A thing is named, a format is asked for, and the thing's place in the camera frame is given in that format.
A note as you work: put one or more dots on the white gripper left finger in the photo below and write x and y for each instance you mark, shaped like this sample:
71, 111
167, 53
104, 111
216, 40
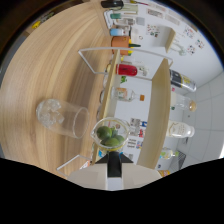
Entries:
93, 176

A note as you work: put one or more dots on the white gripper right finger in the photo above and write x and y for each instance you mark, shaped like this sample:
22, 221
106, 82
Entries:
135, 176

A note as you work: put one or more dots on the glass jar with limes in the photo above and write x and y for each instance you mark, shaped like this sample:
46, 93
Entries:
110, 135

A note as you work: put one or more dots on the light blue cup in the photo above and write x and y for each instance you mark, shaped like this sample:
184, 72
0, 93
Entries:
117, 32

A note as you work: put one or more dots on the clear bottle with green label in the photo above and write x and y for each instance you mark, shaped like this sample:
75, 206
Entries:
168, 154

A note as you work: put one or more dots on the white-framed wooden shelf rack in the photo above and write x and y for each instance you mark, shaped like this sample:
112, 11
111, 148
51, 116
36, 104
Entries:
156, 116

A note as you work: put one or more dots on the large white milk bottle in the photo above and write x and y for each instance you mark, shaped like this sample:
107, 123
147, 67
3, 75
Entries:
179, 129

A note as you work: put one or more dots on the clear drinking glass with ice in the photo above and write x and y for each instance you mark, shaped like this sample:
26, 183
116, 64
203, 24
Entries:
60, 116

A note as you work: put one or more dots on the clear bottle with orange cap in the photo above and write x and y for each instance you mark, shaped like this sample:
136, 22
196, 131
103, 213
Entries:
123, 94

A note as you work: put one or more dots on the glass jar with cork lid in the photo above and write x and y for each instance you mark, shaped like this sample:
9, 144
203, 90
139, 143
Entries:
181, 102

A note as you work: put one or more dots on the black and yellow bag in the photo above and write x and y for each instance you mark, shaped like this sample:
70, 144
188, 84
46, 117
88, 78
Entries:
181, 81

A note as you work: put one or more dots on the red liquid glass bottle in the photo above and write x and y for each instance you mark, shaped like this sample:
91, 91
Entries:
126, 70

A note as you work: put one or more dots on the orange pot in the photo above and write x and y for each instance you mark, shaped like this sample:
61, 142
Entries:
120, 45

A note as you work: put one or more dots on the black handbag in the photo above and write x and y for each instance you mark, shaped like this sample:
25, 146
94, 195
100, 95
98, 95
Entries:
111, 4

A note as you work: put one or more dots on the wooden wall shelf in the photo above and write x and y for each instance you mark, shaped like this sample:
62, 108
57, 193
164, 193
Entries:
170, 40

